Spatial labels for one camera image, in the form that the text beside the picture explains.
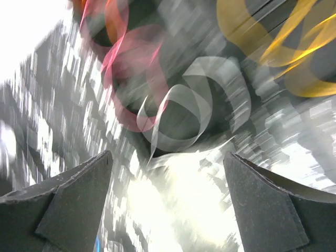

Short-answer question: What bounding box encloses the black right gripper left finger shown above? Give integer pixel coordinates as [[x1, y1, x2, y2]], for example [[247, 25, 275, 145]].
[[1, 150, 113, 251]]

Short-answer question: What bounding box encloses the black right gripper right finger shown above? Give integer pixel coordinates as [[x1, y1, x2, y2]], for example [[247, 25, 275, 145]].
[[223, 152, 335, 252]]

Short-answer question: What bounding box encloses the purple pink cable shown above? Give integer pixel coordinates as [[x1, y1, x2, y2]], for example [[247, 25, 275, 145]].
[[136, 56, 253, 165]]

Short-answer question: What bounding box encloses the yellow cable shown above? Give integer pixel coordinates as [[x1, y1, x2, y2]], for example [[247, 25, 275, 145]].
[[216, 0, 336, 98]]

